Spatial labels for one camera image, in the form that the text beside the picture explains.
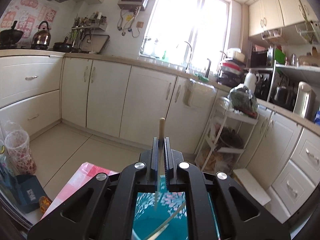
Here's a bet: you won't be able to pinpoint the white door-hung bin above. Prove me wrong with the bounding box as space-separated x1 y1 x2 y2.
184 79 218 107

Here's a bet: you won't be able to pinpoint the kitchen window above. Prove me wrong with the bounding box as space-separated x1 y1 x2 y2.
139 0 232 67

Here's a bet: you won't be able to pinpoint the floral waste bin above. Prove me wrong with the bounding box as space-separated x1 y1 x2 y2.
4 130 37 175

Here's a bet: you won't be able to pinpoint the pink checked tablecloth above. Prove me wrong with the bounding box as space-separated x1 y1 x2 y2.
40 162 120 221

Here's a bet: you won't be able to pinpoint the wooden chopstick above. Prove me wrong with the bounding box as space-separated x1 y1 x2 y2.
147 224 170 240
154 117 166 210
142 203 186 240

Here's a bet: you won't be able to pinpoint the beige electric thermos pot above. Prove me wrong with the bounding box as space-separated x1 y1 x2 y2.
292 81 317 119

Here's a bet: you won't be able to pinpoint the metal kitchen shelf rack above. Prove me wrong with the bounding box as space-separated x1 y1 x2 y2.
250 45 320 107

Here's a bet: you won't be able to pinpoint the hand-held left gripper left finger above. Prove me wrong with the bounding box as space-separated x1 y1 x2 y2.
27 137 160 240

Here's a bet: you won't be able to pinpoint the cream wall cabinets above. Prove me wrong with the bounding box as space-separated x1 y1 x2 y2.
248 0 320 37

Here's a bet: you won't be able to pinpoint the grey rimmed tray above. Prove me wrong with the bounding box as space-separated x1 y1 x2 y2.
80 34 111 55

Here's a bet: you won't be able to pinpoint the cream double-door base cabinet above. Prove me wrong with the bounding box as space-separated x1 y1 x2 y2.
60 57 132 133
119 65 220 155

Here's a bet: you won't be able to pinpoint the black slim tap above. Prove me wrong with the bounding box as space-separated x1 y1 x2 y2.
205 58 213 78

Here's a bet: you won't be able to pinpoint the stack of dishes and containers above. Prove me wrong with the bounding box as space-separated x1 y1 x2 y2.
217 47 247 85

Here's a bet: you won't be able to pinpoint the cream small-drawer base cabinet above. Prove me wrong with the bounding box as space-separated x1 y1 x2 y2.
272 127 320 219

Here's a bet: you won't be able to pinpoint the white flat box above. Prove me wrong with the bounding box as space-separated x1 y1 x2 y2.
232 168 272 205

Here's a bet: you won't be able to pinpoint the black appliance box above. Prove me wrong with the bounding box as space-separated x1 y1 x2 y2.
251 51 274 68

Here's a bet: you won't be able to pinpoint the teal perforated utensil holder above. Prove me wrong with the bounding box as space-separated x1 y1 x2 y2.
131 172 222 240

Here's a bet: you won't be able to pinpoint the cream corner base cabinet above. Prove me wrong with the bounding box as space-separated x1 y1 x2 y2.
246 106 303 180

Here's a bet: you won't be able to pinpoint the black wok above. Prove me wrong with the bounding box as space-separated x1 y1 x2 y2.
0 21 24 47

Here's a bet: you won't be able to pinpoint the white thermos jug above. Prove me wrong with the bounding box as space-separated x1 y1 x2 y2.
244 71 258 93

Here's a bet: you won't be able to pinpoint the white storage trolley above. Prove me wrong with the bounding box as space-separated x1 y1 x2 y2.
195 96 259 173

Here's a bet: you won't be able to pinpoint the wall utensil rack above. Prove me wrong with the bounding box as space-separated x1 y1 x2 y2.
71 12 108 32

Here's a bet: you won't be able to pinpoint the steel kettle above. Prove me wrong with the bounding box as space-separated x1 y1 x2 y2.
31 21 52 46

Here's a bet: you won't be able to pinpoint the black cooking pot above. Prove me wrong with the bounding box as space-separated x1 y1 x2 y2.
53 37 73 52

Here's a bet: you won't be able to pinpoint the clear printed plastic bag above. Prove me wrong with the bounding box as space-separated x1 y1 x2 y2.
0 120 15 180

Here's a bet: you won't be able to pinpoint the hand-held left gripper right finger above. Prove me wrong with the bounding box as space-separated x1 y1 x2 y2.
164 137 291 240

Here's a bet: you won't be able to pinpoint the wire hanging basket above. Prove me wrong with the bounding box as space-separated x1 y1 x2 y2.
295 20 320 45

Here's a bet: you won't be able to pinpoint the bag of green vegetables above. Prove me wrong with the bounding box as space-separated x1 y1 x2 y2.
229 84 259 117

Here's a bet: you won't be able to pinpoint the pink wall stickers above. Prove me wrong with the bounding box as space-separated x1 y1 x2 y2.
0 0 57 46

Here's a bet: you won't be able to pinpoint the cream drawer base cabinet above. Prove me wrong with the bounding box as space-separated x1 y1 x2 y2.
0 54 64 136

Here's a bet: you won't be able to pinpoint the chrome sink faucet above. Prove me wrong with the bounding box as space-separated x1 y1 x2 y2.
176 41 193 74

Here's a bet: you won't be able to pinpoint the blue dustpan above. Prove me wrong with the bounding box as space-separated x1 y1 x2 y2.
0 174 41 214

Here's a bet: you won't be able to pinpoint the steel pot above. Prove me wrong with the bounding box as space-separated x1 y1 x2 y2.
274 86 296 107

